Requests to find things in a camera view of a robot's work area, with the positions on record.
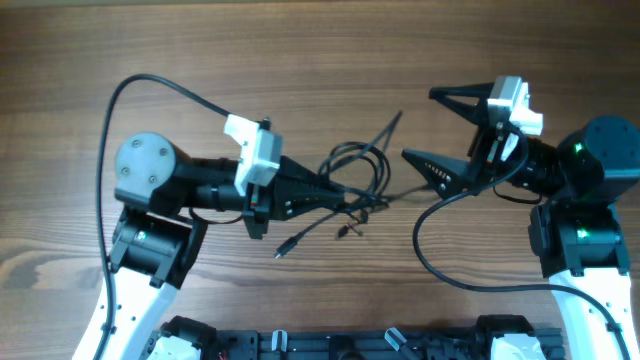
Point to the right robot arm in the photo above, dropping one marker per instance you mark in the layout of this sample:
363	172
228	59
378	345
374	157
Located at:
574	229

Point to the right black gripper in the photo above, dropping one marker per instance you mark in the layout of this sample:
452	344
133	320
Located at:
485	150

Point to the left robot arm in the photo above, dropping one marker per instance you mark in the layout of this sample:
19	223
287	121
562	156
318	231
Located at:
158	236

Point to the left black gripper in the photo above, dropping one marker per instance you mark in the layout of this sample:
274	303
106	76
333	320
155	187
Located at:
277	198

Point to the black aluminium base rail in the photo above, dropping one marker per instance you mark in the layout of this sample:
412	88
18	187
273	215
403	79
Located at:
491	337

